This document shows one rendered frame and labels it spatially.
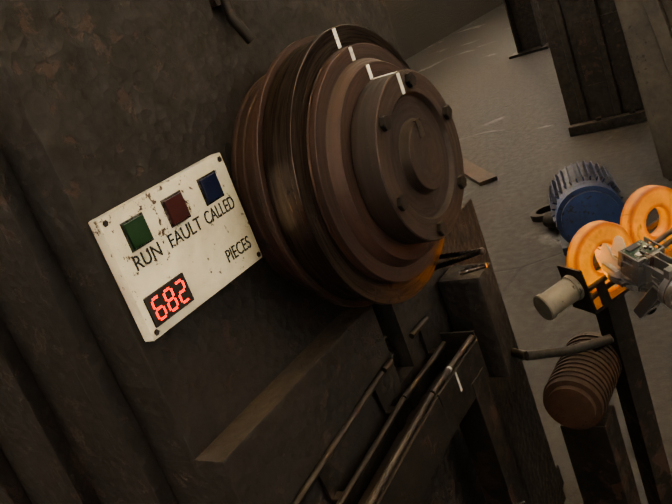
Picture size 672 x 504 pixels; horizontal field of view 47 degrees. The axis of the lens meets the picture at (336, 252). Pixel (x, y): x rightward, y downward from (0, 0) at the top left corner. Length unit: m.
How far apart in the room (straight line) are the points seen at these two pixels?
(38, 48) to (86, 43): 0.08
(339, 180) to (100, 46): 0.38
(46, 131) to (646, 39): 3.28
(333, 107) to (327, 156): 0.08
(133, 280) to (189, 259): 0.11
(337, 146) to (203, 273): 0.27
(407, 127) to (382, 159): 0.10
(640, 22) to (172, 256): 3.16
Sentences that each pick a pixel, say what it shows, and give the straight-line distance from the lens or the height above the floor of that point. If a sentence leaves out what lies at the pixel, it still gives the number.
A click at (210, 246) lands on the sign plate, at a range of 1.16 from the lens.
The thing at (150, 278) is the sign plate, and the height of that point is 1.14.
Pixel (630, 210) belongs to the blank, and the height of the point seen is 0.77.
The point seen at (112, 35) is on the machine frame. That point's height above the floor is 1.45.
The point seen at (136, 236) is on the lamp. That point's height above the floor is 1.20.
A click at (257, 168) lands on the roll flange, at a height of 1.20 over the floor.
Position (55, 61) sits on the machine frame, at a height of 1.44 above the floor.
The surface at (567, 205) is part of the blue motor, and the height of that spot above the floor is 0.28.
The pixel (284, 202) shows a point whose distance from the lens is 1.15.
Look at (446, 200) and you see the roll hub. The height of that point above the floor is 1.02.
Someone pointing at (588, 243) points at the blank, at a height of 0.76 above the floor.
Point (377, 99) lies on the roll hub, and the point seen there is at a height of 1.23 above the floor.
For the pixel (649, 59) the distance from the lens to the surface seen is 4.00.
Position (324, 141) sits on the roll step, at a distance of 1.16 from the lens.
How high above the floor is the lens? 1.39
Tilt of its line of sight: 17 degrees down
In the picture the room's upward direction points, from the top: 21 degrees counter-clockwise
